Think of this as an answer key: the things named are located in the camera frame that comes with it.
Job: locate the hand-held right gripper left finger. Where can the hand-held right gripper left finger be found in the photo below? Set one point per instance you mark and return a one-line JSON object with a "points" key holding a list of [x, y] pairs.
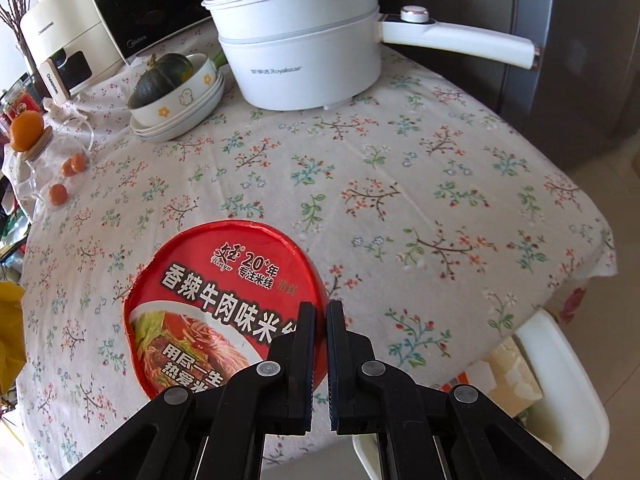
{"points": [[311, 365]]}

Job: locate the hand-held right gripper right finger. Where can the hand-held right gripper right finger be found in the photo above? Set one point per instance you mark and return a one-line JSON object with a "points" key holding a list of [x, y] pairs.
{"points": [[332, 370]]}

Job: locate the red round noodle lid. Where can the red round noodle lid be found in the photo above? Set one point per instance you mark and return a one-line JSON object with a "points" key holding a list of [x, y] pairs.
{"points": [[210, 280]]}

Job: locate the white plastic bin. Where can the white plastic bin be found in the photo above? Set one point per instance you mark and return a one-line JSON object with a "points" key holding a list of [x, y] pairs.
{"points": [[565, 360]]}

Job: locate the floral tablecloth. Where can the floral tablecloth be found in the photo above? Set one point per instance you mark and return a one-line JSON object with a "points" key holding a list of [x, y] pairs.
{"points": [[400, 185]]}

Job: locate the white deep plate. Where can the white deep plate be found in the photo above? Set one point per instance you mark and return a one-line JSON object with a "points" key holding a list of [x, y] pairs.
{"points": [[212, 97], [200, 127]]}

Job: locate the flower print white bowl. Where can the flower print white bowl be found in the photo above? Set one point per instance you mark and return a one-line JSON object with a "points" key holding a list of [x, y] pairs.
{"points": [[180, 102]]}

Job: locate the yellow plastic bag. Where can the yellow plastic bag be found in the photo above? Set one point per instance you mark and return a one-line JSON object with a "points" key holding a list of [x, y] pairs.
{"points": [[10, 335]]}

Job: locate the white electric cooking pot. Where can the white electric cooking pot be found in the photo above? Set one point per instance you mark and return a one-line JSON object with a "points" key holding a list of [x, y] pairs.
{"points": [[300, 60]]}

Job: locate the small orange kumquat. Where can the small orange kumquat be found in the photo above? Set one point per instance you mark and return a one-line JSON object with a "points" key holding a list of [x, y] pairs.
{"points": [[79, 162], [67, 169], [57, 193]]}

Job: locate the dark green pumpkin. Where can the dark green pumpkin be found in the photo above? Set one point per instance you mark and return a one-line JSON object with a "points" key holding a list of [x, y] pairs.
{"points": [[160, 80]]}

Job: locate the clear glass jar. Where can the clear glass jar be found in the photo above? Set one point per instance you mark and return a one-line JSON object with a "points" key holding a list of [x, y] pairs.
{"points": [[55, 130]]}

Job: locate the large orange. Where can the large orange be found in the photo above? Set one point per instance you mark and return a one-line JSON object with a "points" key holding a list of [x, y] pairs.
{"points": [[27, 130]]}

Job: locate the black front microwave oven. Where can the black front microwave oven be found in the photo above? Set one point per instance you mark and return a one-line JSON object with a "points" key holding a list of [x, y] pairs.
{"points": [[140, 0]]}

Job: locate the grey refrigerator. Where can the grey refrigerator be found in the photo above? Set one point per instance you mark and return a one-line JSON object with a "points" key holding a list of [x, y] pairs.
{"points": [[575, 35]]}

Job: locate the cream air fryer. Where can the cream air fryer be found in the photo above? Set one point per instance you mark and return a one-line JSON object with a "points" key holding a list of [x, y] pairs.
{"points": [[65, 25]]}

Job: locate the dried twigs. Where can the dried twigs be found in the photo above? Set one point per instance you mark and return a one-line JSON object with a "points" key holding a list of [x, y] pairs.
{"points": [[15, 10]]}

